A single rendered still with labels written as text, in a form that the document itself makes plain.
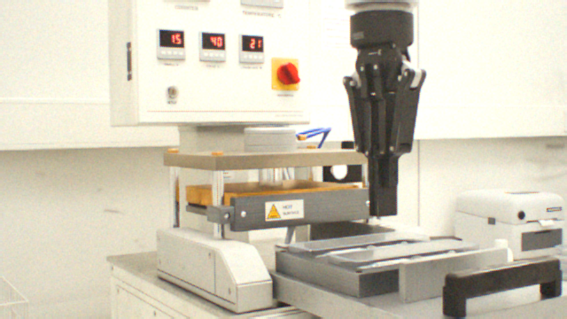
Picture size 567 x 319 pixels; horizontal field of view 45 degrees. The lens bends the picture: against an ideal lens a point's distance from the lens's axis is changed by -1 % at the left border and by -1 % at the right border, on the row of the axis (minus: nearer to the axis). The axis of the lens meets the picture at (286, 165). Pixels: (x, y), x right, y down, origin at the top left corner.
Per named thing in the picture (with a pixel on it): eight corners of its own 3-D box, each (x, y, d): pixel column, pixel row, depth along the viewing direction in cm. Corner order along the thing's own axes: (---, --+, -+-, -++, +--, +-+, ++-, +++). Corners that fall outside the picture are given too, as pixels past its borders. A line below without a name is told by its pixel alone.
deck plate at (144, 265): (106, 260, 118) (105, 254, 118) (279, 241, 136) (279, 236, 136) (229, 322, 79) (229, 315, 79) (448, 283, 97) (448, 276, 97)
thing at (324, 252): (312, 269, 78) (311, 251, 78) (285, 262, 83) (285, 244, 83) (431, 252, 88) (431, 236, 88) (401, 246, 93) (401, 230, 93)
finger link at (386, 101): (397, 64, 81) (405, 62, 80) (400, 158, 82) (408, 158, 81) (370, 62, 79) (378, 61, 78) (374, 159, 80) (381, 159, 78)
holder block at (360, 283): (275, 271, 84) (275, 250, 84) (400, 253, 94) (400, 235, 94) (358, 298, 70) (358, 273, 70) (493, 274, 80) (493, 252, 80)
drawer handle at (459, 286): (441, 315, 63) (441, 271, 63) (546, 291, 71) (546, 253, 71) (457, 319, 62) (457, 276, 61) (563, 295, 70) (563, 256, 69)
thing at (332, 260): (356, 283, 71) (356, 262, 71) (325, 274, 76) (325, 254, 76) (481, 262, 81) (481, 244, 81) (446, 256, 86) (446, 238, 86)
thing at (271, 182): (185, 211, 106) (184, 150, 105) (305, 201, 117) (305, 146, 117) (237, 223, 91) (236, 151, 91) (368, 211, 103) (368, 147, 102)
